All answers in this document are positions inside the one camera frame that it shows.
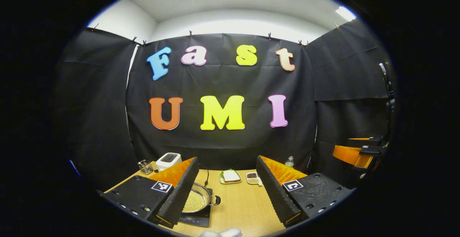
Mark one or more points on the small ceiling light panel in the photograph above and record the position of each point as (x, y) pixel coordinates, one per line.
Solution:
(345, 13)

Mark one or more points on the white divided dish with beans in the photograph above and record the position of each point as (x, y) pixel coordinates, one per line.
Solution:
(252, 178)

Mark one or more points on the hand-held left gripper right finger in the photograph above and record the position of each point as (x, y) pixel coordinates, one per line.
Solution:
(275, 194)

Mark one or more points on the black induction cooktop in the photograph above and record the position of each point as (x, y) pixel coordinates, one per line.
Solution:
(197, 219)

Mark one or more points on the green drink bottle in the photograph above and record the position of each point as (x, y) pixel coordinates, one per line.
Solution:
(289, 162)

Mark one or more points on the white toaster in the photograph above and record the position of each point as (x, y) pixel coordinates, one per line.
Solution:
(168, 162)

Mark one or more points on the pile of soybeans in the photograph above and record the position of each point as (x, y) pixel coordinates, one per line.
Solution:
(194, 201)

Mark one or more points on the sandwich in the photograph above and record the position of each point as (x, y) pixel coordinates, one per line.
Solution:
(231, 176)

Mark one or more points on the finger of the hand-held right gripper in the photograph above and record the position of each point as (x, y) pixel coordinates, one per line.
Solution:
(350, 156)
(372, 141)

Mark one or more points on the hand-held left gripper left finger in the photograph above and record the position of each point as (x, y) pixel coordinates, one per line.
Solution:
(178, 195)

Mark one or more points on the pale sandwich plate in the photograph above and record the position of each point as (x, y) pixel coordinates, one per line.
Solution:
(230, 182)

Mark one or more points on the black backdrop cloth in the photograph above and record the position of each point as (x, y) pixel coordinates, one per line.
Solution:
(222, 147)

